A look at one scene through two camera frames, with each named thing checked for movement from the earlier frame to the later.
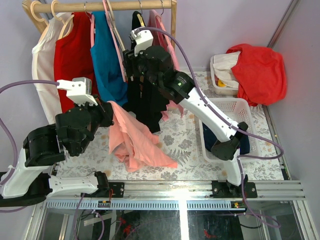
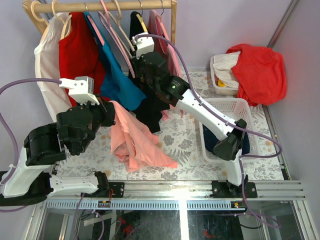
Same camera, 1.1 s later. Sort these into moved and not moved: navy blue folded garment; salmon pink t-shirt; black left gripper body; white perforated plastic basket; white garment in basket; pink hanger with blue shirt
Moved: pink hanger with blue shirt
Not moved: white garment in basket; navy blue folded garment; salmon pink t-shirt; black left gripper body; white perforated plastic basket
